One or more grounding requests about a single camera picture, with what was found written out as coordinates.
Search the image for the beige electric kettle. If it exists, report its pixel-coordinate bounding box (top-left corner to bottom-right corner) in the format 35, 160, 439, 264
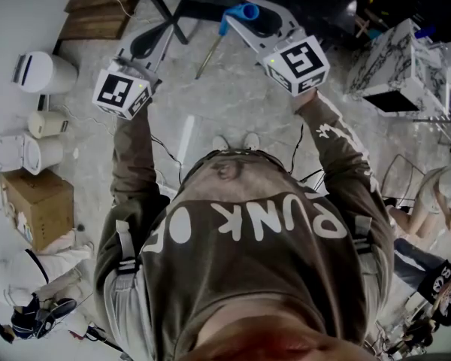
27, 110, 69, 140

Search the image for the person's left forearm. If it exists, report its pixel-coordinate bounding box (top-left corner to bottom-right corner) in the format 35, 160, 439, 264
110, 103, 162, 206

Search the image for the brown cardboard box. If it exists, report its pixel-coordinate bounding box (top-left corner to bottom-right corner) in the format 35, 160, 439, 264
0, 168, 75, 252

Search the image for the person's right white shoe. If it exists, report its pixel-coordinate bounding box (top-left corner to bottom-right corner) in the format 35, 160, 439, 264
241, 132, 262, 151

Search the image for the person's brown sweatshirt torso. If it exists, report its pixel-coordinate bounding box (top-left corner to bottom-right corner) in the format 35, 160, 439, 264
93, 148, 395, 361

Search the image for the white lidded trash bin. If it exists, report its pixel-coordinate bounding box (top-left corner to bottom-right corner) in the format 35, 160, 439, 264
10, 50, 79, 96

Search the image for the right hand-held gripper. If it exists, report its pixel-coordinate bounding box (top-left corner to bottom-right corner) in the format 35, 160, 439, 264
225, 0, 331, 97

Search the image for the marble pattern cabinet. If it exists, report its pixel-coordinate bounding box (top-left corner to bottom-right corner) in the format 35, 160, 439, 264
347, 17, 451, 119

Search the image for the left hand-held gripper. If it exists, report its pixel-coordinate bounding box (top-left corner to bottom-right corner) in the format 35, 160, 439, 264
92, 24, 174, 122

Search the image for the grey right shoulder strap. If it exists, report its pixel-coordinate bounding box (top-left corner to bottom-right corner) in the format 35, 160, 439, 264
354, 216, 374, 256

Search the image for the white open-lid appliance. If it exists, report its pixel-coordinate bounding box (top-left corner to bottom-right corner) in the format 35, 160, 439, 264
0, 132, 65, 177

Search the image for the grey left shoulder strap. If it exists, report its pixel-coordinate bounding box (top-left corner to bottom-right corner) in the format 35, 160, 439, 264
114, 219, 143, 278

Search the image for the metal wire chair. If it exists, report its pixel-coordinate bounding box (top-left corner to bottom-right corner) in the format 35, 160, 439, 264
379, 153, 426, 207

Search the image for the black cable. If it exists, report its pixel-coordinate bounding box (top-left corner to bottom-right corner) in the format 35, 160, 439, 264
288, 123, 326, 187

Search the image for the grey shoulder strap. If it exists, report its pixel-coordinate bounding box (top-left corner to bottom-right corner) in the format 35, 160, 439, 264
354, 216, 374, 256
114, 219, 143, 278

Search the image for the blue squeegee with metal pole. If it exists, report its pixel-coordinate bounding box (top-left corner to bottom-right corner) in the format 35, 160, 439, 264
194, 0, 267, 80

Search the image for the person's white shoe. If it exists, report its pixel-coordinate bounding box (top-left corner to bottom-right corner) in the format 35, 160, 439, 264
241, 132, 262, 151
211, 135, 231, 153

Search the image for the person's left white shoe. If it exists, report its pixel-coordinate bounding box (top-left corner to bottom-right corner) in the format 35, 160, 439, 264
211, 135, 231, 153

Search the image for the person's right forearm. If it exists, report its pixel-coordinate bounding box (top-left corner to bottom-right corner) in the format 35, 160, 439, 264
292, 88, 380, 202

